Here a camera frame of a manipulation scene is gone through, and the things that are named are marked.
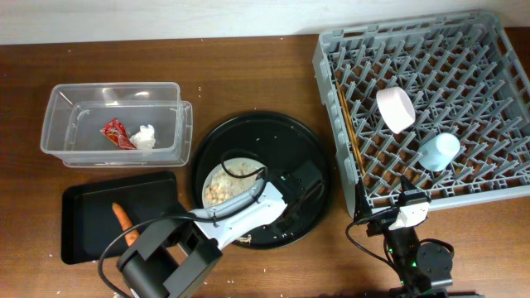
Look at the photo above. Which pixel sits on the grey dishwasher rack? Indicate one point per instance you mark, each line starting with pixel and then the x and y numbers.
pixel 463 77

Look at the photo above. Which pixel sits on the red snack wrapper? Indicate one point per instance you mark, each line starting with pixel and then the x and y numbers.
pixel 116 133

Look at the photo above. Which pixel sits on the rectangular black tray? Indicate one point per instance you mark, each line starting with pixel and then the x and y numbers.
pixel 88 222

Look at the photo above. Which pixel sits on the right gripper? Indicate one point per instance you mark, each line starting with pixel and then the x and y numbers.
pixel 363 209

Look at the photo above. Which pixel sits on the round black tray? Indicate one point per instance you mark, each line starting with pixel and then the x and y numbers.
pixel 277 141

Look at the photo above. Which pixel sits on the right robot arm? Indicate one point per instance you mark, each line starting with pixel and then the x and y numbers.
pixel 422 265

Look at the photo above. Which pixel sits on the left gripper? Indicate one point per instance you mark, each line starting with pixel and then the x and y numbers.
pixel 286 225

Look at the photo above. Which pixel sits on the orange carrot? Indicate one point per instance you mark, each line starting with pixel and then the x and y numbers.
pixel 125 224

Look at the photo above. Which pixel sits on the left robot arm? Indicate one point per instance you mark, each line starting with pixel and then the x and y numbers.
pixel 175 253

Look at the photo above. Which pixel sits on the light blue cup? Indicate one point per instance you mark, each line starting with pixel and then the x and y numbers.
pixel 438 152

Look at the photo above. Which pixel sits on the grey plate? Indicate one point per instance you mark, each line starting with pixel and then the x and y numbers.
pixel 211 182

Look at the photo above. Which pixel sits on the wooden chopstick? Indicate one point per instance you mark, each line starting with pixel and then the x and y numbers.
pixel 352 128
pixel 349 130

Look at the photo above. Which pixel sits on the clear plastic bin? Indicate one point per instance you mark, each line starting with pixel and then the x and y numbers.
pixel 76 114

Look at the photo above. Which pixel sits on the rice and food scraps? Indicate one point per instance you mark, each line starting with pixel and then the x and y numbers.
pixel 227 186

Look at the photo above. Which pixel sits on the white tissue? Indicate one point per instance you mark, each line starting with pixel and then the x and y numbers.
pixel 145 138

